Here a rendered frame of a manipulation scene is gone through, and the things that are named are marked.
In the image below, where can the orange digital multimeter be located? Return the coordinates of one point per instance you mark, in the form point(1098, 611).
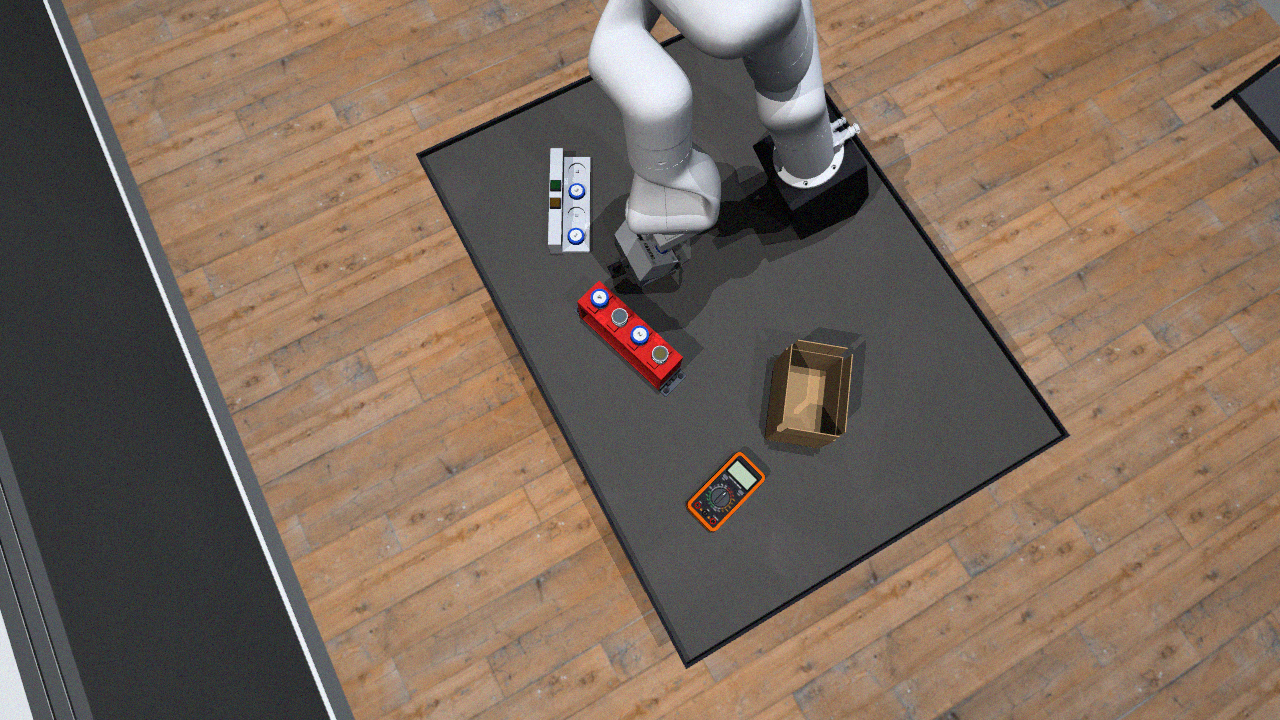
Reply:
point(725, 491)

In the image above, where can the brown cardboard box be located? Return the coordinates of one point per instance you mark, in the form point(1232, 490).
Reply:
point(804, 401)

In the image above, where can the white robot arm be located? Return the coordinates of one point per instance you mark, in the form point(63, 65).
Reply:
point(680, 196)

